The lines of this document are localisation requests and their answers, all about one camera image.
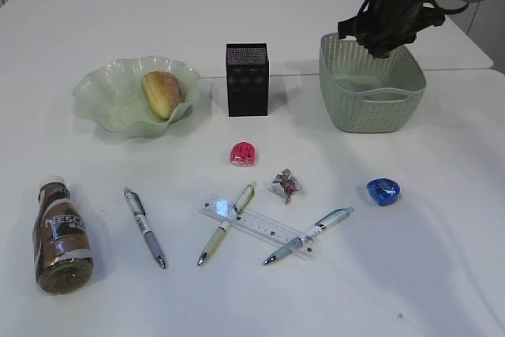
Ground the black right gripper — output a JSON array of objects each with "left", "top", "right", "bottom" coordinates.
[{"left": 337, "top": 0, "right": 445, "bottom": 58}]

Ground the colourful paper piece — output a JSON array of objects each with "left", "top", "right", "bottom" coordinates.
[{"left": 268, "top": 168, "right": 302, "bottom": 204}]

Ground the sugared bread roll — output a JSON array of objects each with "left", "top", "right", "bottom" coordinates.
[{"left": 141, "top": 71, "right": 184, "bottom": 120}]

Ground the brown Nescafe coffee bottle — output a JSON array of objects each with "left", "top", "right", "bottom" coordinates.
[{"left": 32, "top": 175, "right": 94, "bottom": 295}]

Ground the green woven plastic basket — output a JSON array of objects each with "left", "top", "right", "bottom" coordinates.
[{"left": 319, "top": 33, "right": 426, "bottom": 133}]

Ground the black mesh pen holder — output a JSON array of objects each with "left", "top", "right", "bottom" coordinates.
[{"left": 226, "top": 43, "right": 269, "bottom": 117}]

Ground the blue grip ballpoint pen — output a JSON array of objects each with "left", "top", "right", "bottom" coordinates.
[{"left": 263, "top": 206, "right": 354, "bottom": 266}]

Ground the cream grip ballpoint pen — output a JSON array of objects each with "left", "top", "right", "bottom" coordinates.
[{"left": 197, "top": 182, "right": 256, "bottom": 267}]

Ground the green wavy glass plate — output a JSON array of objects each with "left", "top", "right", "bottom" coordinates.
[{"left": 73, "top": 55, "right": 200, "bottom": 138}]

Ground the grey grip ballpoint pen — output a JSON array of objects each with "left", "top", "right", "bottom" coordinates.
[{"left": 123, "top": 187, "right": 168, "bottom": 269}]

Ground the clear plastic ruler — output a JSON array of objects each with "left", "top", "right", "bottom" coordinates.
[{"left": 200, "top": 195, "right": 318, "bottom": 258}]

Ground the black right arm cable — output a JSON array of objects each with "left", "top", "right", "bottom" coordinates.
[{"left": 354, "top": 0, "right": 470, "bottom": 50}]

